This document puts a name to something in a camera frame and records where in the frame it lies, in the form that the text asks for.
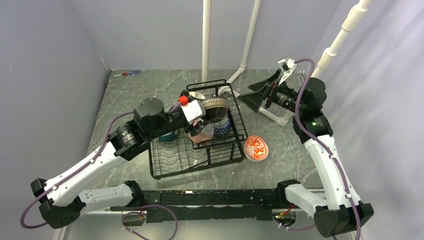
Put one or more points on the black wire dish rack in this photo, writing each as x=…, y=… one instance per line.
x=182, y=155

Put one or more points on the brown geometric patterned bowl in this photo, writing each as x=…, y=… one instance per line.
x=216, y=108

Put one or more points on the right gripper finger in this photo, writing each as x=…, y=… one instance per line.
x=270, y=80
x=254, y=100

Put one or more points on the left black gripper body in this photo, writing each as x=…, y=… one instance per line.
x=174, y=122

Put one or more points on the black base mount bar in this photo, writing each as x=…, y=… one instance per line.
x=189, y=205

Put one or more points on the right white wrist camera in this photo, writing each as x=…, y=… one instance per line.
x=287, y=66

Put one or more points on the blue white patterned bowl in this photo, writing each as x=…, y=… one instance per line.
x=222, y=127

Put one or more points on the yellow patterned bowl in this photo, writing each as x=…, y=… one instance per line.
x=193, y=95

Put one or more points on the teal white bowl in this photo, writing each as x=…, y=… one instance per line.
x=168, y=137

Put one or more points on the red blue screwdriver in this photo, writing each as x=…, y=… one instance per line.
x=129, y=73

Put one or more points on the orange floral bowl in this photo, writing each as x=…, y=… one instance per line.
x=256, y=149

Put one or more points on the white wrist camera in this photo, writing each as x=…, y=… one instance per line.
x=287, y=66
x=192, y=108

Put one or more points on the white pvc pipe frame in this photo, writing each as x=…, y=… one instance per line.
x=354, y=16

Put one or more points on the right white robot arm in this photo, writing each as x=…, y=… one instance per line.
x=341, y=210

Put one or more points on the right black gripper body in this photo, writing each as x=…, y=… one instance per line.
x=282, y=95

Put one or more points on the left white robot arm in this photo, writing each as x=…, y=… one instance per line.
x=66, y=197

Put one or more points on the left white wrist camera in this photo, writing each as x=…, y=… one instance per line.
x=192, y=108

